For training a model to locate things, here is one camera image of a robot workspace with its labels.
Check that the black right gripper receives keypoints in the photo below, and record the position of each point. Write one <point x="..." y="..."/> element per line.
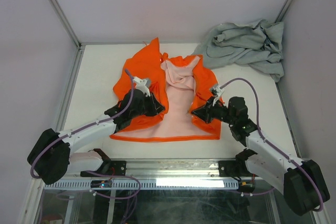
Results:
<point x="205" y="113"/>

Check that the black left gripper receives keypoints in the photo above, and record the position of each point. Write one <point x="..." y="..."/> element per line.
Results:
<point x="156" y="107"/>

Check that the orange zip jacket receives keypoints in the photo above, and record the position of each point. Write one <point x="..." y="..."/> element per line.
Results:
<point x="181" y="85"/>

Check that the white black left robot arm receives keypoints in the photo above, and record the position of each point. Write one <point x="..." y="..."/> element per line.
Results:
<point x="52" y="145"/>

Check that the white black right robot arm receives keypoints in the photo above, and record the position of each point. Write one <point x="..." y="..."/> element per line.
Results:
<point x="300" y="182"/>

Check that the grey sweatshirt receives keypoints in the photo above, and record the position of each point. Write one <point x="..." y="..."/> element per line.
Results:
<point x="257" y="44"/>

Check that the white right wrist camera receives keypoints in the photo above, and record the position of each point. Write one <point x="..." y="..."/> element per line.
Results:
<point x="217" y="92"/>

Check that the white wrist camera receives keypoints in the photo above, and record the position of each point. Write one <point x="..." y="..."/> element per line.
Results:
<point x="142" y="85"/>
<point x="217" y="92"/>

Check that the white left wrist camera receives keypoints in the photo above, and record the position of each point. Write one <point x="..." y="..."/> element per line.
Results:
<point x="142" y="85"/>

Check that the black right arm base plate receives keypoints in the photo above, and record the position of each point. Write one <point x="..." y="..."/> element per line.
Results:
<point x="233" y="168"/>

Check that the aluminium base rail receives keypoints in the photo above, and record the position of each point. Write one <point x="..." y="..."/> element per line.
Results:
<point x="170" y="167"/>

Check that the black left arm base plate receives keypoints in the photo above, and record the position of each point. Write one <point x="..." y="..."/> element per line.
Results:
<point x="108" y="168"/>

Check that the white slotted cable duct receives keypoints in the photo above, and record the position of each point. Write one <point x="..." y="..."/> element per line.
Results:
<point x="144" y="184"/>

